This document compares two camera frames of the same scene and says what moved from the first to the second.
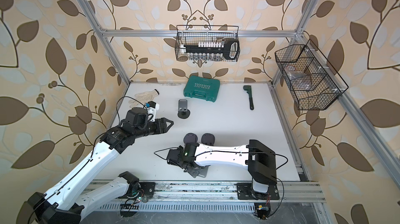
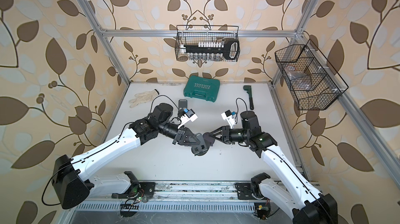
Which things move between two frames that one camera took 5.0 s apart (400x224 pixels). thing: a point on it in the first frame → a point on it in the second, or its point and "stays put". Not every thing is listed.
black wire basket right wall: [311, 87] stays put
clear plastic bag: [299, 81] stays put
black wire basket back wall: [207, 42] stays put
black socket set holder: [212, 50] stays put
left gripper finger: [163, 120] → [193, 139]
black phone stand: [199, 171] → [207, 140]
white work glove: [144, 97] stays put
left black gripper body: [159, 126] → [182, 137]
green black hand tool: [248, 88] stays put
